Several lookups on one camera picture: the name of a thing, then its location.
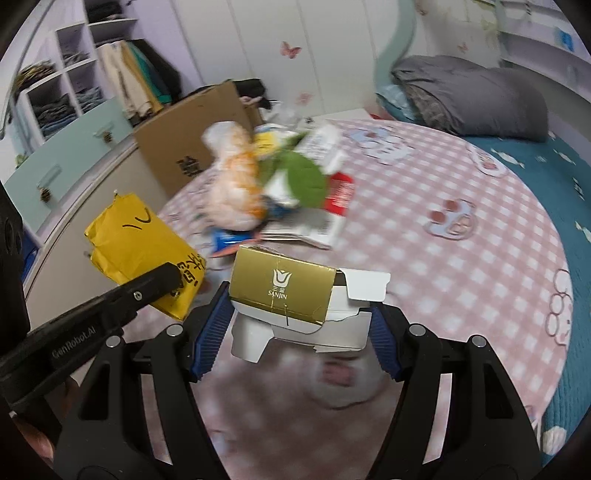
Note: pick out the light blue pillow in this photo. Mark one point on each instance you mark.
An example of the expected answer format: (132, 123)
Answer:
(392, 104)

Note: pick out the white shelf unit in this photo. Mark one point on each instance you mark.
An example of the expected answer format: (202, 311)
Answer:
(64, 55)

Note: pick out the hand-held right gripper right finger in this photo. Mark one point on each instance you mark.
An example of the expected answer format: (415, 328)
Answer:
(383, 341)

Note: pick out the white barcode carton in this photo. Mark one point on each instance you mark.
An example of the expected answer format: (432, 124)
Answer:
(318, 230)

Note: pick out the dark hanging garment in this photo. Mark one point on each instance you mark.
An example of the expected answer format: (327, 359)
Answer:
(161, 67)

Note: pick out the cream hanging garment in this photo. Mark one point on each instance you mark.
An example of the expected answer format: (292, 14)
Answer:
(124, 78)

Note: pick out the white bedside table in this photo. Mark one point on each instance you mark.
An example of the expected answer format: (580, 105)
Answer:
(337, 115)

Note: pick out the blue printed bag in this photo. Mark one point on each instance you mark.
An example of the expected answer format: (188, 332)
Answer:
(27, 251)

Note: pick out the black cloth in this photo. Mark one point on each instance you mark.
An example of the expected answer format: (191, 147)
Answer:
(251, 90)

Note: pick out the grey pillow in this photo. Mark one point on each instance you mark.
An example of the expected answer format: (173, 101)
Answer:
(475, 97)

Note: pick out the folded clothes stack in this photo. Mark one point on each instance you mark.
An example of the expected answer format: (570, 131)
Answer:
(88, 99)
(53, 115)

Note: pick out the pale green headboard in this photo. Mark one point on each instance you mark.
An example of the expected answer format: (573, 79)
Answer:
(392, 32)

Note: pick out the green packet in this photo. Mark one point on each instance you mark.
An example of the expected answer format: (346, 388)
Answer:
(300, 180)

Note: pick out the pink butterfly wall sticker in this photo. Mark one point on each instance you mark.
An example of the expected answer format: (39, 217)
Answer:
(291, 48)

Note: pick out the beige cabinet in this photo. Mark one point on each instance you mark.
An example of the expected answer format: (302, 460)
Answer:
(106, 184)

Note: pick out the large cardboard box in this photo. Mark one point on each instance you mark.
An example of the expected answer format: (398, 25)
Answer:
(184, 134)

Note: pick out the gold and white carton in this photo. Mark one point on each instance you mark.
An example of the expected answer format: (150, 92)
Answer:
(277, 281)

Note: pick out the pine cone ornament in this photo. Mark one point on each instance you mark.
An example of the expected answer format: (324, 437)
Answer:
(45, 194)
(107, 136)

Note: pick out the white printed packet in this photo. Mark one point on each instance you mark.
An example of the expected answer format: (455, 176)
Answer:
(321, 145)

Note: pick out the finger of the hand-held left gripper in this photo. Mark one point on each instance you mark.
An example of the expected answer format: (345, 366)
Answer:
(138, 293)

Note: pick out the white wall shelf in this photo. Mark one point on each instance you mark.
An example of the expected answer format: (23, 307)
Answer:
(545, 55)

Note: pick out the yellow packet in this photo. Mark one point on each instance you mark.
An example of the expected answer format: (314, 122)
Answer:
(267, 142)

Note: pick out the teal drawer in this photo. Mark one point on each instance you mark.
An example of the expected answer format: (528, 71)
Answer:
(99, 120)
(41, 170)

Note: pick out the yellow plastic bag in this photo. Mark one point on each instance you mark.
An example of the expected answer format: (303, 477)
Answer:
(134, 240)

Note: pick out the blue and orange wrapper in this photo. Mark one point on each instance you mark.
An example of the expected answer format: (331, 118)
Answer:
(226, 241)

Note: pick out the teal quilted sheet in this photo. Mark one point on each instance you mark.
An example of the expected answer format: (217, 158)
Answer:
(554, 184)

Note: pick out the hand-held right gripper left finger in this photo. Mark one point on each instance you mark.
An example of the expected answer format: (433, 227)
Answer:
(213, 330)

